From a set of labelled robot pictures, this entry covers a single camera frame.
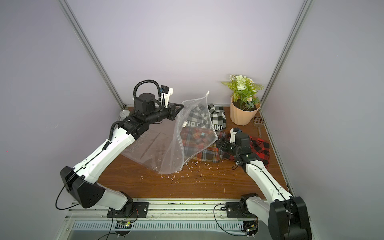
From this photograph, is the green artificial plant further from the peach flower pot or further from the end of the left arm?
the end of the left arm

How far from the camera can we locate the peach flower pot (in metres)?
0.97

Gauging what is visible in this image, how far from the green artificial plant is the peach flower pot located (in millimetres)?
15

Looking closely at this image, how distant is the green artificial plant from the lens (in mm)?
916
